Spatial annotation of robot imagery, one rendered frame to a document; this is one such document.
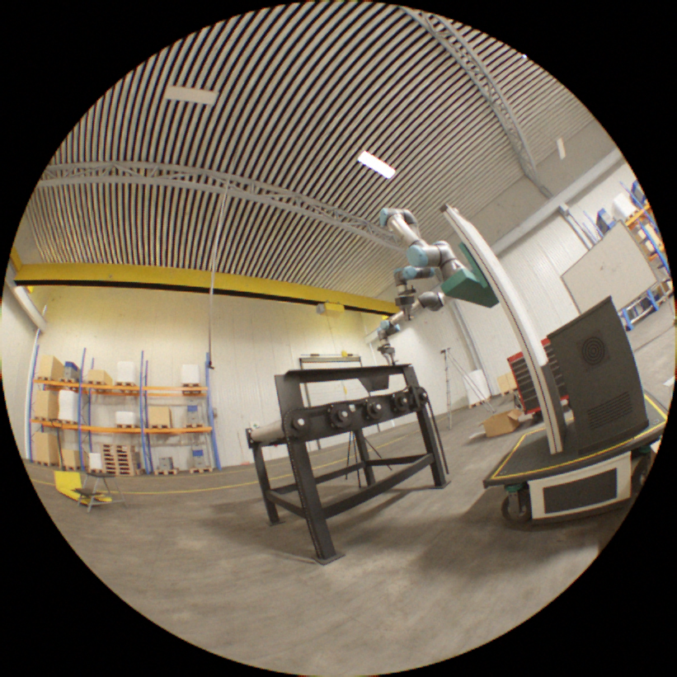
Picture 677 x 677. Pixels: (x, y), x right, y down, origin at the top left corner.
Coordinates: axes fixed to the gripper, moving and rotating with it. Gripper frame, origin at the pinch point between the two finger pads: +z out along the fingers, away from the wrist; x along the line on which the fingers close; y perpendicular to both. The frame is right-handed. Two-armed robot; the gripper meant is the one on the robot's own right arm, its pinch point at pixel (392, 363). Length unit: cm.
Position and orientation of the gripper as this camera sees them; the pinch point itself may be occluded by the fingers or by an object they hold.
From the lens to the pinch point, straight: 186.8
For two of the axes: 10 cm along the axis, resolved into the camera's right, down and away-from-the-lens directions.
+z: 2.3, 9.0, -3.7
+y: 5.5, -4.4, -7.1
